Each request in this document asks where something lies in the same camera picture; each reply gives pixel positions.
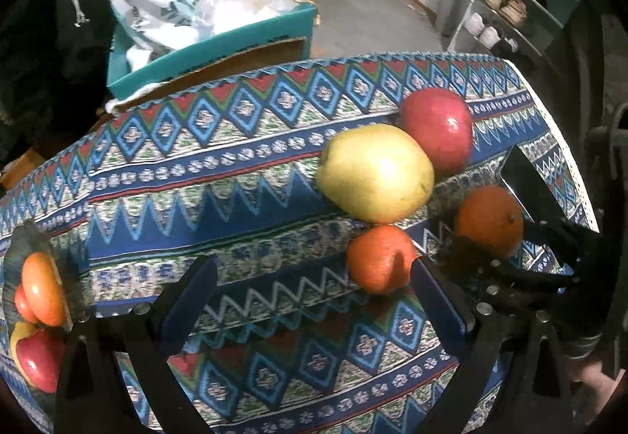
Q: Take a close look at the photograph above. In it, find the large orange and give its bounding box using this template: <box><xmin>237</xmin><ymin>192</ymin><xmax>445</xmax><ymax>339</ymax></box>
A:
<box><xmin>346</xmin><ymin>224</ymin><xmax>418</xmax><ymax>296</ymax></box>

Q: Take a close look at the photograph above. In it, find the matte red apple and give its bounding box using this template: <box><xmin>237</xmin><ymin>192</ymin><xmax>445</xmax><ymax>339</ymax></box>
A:
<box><xmin>17</xmin><ymin>329</ymin><xmax>65</xmax><ymax>394</ymax></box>

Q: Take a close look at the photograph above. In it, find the yellow pear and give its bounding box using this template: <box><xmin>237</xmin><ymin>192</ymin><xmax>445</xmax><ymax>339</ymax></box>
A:
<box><xmin>9</xmin><ymin>321</ymin><xmax>37</xmax><ymax>386</ymax></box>
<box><xmin>315</xmin><ymin>123</ymin><xmax>435</xmax><ymax>224</ymax></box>

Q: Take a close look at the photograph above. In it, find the shiny red apple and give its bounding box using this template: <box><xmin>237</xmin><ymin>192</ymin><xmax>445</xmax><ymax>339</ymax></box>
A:
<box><xmin>400</xmin><ymin>87</ymin><xmax>473</xmax><ymax>177</ymax></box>

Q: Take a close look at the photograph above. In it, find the right human hand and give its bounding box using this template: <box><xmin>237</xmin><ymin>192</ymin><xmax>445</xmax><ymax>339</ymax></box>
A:
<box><xmin>566</xmin><ymin>355</ymin><xmax>625</xmax><ymax>425</ymax></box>

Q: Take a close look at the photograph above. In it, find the blue patterned tablecloth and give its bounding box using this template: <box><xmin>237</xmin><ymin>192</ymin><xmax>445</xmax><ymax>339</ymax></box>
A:
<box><xmin>1</xmin><ymin>52</ymin><xmax>596</xmax><ymax>433</ymax></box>

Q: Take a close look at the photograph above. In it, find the teal plastic crate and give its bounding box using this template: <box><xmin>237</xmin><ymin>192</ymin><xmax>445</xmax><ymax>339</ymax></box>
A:
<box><xmin>106</xmin><ymin>0</ymin><xmax>319</xmax><ymax>100</ymax></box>

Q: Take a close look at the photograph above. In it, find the black hanging jacket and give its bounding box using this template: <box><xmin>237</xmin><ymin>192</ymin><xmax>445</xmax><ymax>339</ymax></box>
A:
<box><xmin>1</xmin><ymin>0</ymin><xmax>116</xmax><ymax>164</ymax></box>

